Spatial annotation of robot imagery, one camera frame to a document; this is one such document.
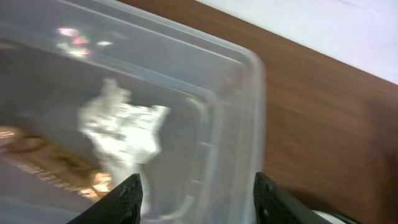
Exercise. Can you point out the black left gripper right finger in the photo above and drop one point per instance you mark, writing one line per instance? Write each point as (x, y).
(274, 205)

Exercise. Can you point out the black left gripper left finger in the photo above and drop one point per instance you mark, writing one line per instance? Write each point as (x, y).
(121, 206)

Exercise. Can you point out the clear plastic waste bin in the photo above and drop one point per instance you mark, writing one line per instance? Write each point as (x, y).
(54, 58)

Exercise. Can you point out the crumpled white tissue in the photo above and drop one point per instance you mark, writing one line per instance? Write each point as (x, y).
(124, 136)

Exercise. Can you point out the brown snack wrapper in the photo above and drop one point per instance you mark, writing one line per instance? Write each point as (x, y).
(54, 164)

